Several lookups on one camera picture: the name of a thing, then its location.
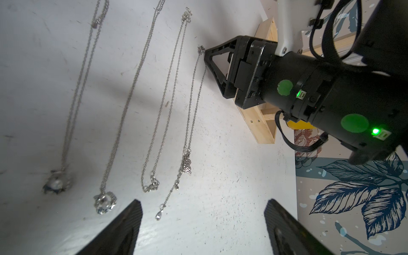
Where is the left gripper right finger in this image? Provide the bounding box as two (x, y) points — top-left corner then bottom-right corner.
(264, 199), (332, 255)

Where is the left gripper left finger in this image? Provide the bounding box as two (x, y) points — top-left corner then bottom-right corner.
(78, 200), (143, 255)

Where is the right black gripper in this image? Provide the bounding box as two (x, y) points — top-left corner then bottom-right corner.
(204, 36), (338, 123)

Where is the thin silver necklace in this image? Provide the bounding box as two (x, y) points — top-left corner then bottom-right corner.
(42, 0), (111, 195)
(93, 0), (166, 215)

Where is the wooden jewelry display stand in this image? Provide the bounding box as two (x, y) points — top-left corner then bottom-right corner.
(234, 17), (358, 145)

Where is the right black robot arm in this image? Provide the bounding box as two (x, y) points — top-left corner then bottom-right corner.
(204, 1), (408, 165)

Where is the yellow pot with black lid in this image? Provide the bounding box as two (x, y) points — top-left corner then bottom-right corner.
(286, 120), (316, 130)

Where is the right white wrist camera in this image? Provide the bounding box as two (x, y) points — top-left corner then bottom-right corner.
(275, 0), (321, 57)

